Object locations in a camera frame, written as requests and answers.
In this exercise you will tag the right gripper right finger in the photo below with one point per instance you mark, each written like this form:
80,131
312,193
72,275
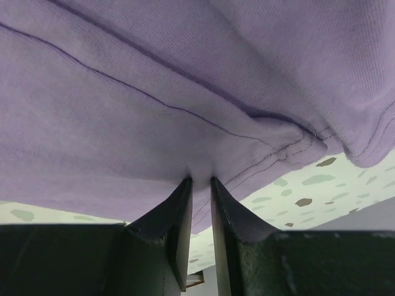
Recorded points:
252,257

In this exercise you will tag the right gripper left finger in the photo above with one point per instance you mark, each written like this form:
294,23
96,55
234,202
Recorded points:
146,257

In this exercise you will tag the purple t shirt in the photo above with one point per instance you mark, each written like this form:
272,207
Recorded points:
107,105

